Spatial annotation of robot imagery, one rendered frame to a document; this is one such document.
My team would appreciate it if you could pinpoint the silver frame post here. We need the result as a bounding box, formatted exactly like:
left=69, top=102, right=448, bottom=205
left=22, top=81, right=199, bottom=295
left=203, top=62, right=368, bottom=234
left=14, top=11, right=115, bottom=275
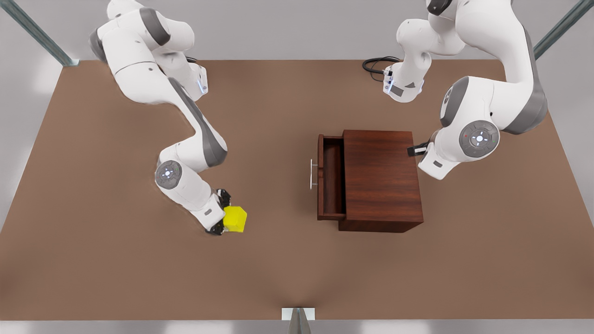
left=533, top=0, right=594, bottom=61
left=282, top=307, right=316, bottom=334
left=0, top=0, right=80, bottom=67

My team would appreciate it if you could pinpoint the dark wooden cabinet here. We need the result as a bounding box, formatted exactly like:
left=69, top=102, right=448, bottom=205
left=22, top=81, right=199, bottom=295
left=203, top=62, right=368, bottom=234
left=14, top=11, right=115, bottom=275
left=338, top=129, right=424, bottom=233

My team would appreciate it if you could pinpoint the black cable loop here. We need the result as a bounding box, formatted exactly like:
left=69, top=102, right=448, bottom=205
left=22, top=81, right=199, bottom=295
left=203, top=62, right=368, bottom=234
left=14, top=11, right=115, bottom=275
left=362, top=56, right=402, bottom=83

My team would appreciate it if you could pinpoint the yellow cube block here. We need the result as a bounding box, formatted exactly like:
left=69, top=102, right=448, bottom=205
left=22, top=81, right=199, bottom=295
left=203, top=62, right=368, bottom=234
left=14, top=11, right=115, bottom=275
left=223, top=206, right=248, bottom=233

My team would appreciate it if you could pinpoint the wooden drawer with silver handle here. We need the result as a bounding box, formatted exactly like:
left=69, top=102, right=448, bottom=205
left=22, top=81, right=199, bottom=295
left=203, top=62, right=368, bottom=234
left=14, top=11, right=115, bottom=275
left=310, top=134, right=347, bottom=221

